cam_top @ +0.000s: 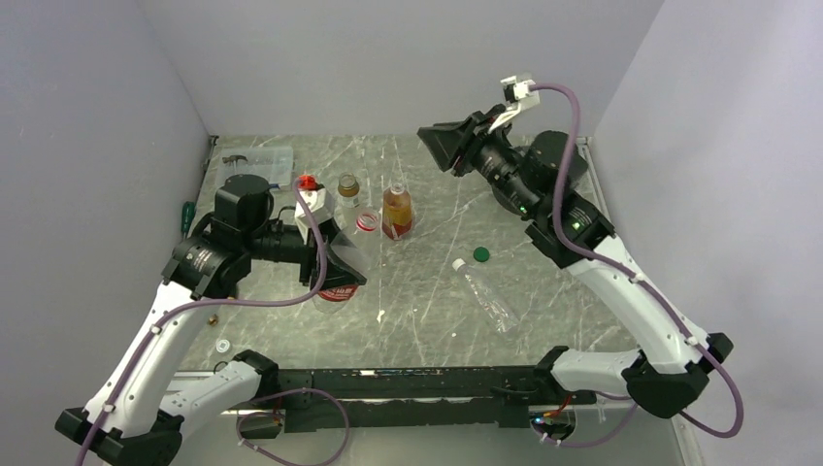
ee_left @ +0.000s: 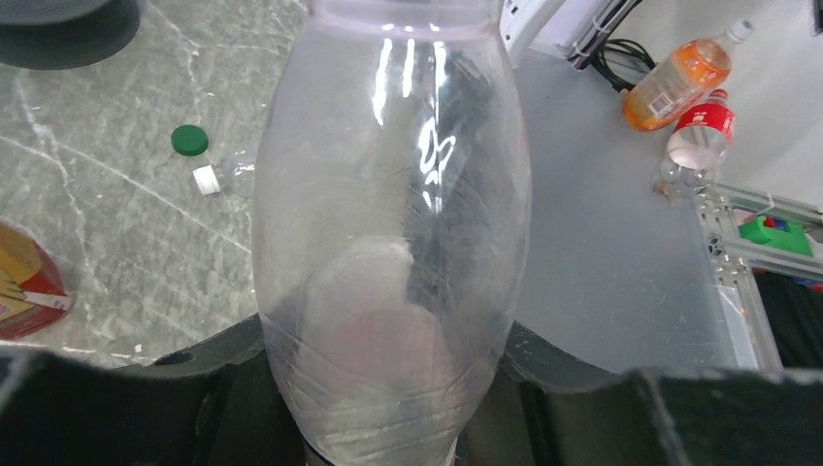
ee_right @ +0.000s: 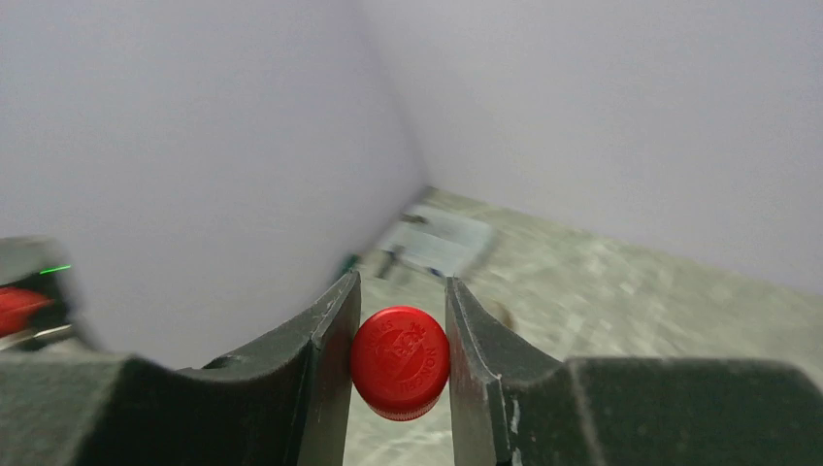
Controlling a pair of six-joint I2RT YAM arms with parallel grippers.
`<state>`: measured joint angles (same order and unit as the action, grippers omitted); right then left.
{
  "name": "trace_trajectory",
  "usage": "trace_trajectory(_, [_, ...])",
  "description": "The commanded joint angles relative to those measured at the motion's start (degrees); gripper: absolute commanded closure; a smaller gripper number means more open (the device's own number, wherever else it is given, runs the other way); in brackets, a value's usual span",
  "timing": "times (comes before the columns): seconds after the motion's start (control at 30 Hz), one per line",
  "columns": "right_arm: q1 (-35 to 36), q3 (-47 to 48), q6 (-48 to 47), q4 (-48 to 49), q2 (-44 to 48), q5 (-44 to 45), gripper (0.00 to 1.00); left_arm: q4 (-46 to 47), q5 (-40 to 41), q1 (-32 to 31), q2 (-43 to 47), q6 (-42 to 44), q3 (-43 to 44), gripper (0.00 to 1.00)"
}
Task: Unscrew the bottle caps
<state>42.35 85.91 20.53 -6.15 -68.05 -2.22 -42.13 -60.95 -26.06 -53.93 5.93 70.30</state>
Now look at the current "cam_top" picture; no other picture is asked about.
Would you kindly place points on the clear bottle red label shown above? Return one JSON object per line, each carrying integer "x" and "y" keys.
{"x": 367, "y": 223}

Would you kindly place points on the green bottle cap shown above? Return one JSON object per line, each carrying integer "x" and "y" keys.
{"x": 481, "y": 254}

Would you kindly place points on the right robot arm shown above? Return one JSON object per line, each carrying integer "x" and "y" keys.
{"x": 671, "y": 365}

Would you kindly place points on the clear plastic organizer box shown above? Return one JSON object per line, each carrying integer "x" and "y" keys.
{"x": 275, "y": 164}

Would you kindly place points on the ribbed coffee latte bottle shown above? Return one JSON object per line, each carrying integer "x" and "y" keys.
{"x": 348, "y": 189}

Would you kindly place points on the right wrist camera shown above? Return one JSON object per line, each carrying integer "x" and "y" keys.
{"x": 519, "y": 97}

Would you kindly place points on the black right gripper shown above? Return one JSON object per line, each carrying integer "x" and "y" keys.
{"x": 446, "y": 139}

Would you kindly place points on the white tea bottle cap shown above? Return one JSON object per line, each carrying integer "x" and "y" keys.
{"x": 222, "y": 346}

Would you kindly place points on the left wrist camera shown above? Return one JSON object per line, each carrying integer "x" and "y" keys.
{"x": 317, "y": 200}

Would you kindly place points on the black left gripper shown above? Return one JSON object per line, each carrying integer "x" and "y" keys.
{"x": 338, "y": 274}

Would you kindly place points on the gold red tea bottle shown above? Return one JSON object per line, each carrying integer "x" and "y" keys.
{"x": 397, "y": 212}

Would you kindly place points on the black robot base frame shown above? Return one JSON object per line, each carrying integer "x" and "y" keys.
{"x": 505, "y": 396}

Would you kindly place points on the claw hammer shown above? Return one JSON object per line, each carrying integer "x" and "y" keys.
{"x": 234, "y": 159}

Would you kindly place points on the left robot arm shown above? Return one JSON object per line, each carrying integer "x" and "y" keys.
{"x": 133, "y": 419}

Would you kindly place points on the clear bottle white cap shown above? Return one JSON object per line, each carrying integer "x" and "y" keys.
{"x": 487, "y": 296}

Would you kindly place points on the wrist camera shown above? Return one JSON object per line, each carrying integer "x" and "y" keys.
{"x": 317, "y": 200}
{"x": 519, "y": 97}

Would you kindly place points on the green handle screwdriver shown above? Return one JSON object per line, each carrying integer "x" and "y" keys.
{"x": 188, "y": 213}

